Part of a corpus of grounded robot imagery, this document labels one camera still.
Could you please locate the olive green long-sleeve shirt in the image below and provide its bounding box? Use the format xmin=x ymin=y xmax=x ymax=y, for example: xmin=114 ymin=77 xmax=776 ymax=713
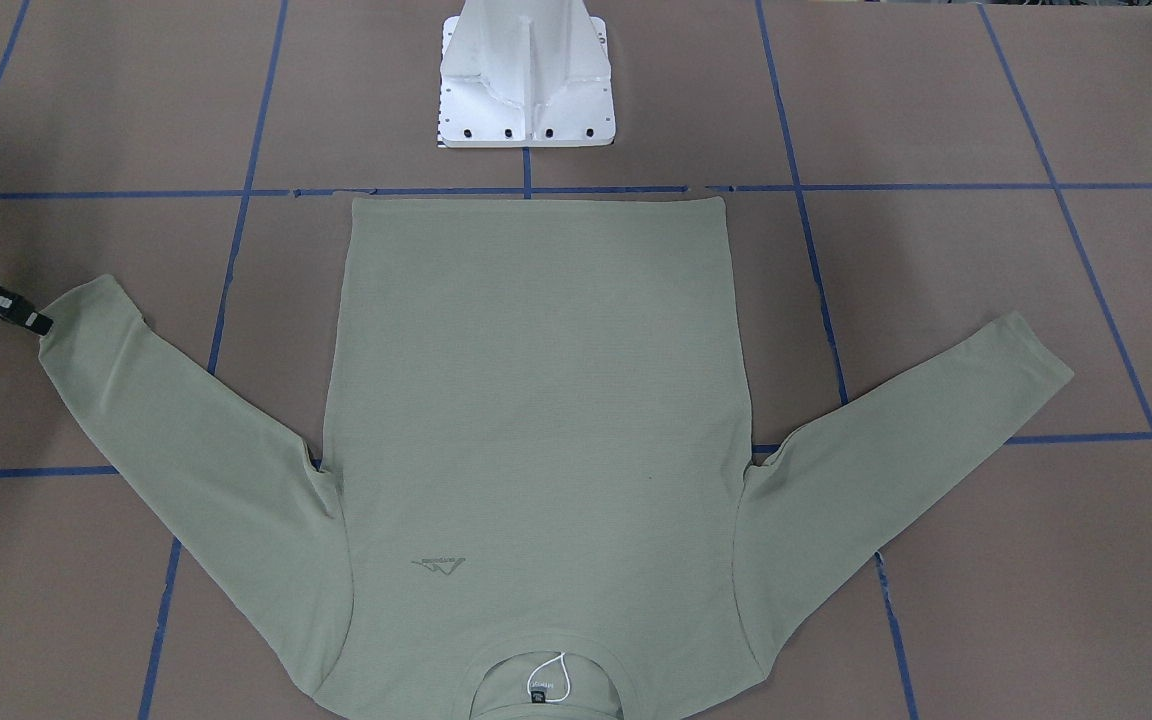
xmin=38 ymin=199 xmax=1073 ymax=719

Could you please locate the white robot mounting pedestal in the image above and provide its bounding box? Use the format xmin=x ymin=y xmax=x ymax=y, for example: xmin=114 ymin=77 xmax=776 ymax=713
xmin=435 ymin=1 xmax=617 ymax=149

